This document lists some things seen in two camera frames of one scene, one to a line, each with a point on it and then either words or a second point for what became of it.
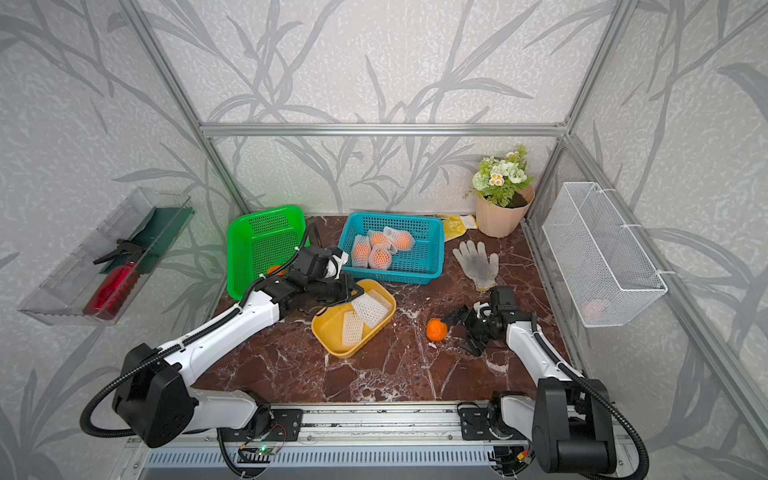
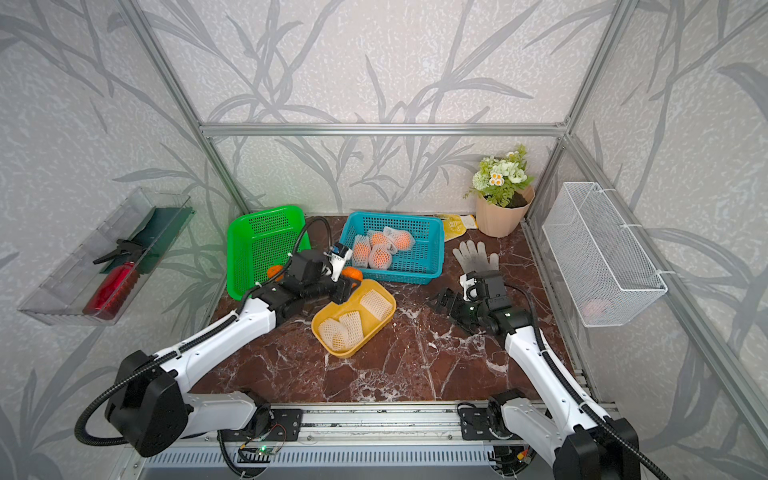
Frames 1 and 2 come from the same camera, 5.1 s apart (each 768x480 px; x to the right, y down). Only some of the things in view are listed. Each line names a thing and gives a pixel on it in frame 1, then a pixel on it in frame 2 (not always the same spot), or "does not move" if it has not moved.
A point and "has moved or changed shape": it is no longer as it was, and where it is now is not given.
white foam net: (371, 312) has moved or changed shape
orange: (273, 268) does not move
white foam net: (384, 303) to (333, 334)
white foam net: (352, 328) does not move
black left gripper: (344, 291) does not move
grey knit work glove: (476, 265) does not move
